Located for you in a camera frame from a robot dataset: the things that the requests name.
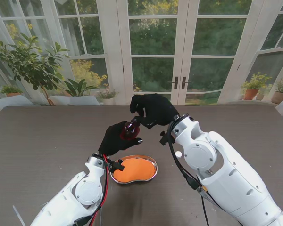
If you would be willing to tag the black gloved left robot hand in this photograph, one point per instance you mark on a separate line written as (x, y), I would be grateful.
(110, 142)

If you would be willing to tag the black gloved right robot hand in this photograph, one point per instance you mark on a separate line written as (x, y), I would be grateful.
(159, 109)

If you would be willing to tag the red translucent sample bottle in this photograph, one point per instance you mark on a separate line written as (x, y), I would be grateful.
(130, 130)

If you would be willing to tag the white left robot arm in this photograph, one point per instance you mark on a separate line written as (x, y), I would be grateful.
(87, 190)

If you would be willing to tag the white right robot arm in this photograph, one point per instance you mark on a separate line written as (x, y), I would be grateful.
(238, 160)

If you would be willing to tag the orange tray liner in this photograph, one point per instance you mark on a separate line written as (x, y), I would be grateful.
(136, 169)

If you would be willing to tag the kidney-shaped steel tray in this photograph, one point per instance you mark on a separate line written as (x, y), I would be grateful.
(155, 173)

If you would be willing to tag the small flowering plant white pot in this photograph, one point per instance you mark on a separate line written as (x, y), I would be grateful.
(107, 94)

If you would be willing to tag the white rectangular planter box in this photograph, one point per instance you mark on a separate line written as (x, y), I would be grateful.
(73, 100)

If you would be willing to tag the broad-leaf green plant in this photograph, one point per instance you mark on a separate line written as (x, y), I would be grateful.
(79, 88)

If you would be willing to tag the yellow-green plant in terracotta pot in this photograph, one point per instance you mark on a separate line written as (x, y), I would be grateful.
(251, 93)

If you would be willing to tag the pale grey armchair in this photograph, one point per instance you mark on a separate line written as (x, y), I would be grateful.
(11, 101)

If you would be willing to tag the small bush in orange pot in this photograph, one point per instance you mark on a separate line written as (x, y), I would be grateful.
(11, 90)

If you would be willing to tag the tall leafy potted tree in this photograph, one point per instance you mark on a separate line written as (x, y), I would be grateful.
(30, 63)

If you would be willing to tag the green plant in beige pot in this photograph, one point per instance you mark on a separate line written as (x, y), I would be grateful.
(280, 97)

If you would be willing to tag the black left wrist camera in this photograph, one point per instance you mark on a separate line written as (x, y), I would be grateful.
(116, 165)

